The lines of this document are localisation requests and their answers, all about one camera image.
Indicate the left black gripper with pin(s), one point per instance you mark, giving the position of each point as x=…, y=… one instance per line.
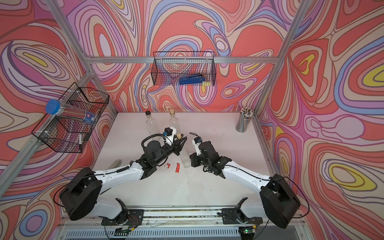
x=181, y=147

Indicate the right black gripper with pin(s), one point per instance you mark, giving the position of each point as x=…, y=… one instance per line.
x=194, y=158

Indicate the clear bottle blue label cork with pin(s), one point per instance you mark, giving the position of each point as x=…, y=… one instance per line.
x=185, y=157

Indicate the clear bottle red label cork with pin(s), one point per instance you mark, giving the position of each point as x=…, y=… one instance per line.
x=174, y=121

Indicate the clear bottle with black cap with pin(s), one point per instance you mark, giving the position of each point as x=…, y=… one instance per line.
x=151, y=124

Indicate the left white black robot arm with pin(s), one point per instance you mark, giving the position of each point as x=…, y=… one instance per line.
x=84, y=195

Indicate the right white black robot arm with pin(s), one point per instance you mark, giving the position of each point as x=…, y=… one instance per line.
x=279, y=201

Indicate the metal cup with pencils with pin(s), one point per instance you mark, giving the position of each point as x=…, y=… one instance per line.
x=246, y=115

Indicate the blue tool in basket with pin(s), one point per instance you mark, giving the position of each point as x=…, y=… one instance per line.
x=192, y=79

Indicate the black marker in basket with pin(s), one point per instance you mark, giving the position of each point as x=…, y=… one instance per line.
x=80, y=142

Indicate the clear tube with blue cap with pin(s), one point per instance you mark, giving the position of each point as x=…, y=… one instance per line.
x=57, y=108

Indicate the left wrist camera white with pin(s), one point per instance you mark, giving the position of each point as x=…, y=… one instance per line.
x=169, y=134

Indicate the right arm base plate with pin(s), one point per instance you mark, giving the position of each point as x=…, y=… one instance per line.
x=232, y=216

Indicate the black wire basket back wall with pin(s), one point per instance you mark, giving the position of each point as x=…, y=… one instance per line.
x=169, y=66

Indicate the black wire basket wall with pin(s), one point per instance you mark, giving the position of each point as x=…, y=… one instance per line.
x=62, y=134
x=169, y=66

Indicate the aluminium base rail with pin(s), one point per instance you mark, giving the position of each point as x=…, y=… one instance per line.
x=155, y=217

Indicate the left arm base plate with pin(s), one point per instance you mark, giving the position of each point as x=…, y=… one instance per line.
x=132, y=218

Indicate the black wire basket left wall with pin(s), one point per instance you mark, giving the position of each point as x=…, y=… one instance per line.
x=62, y=134

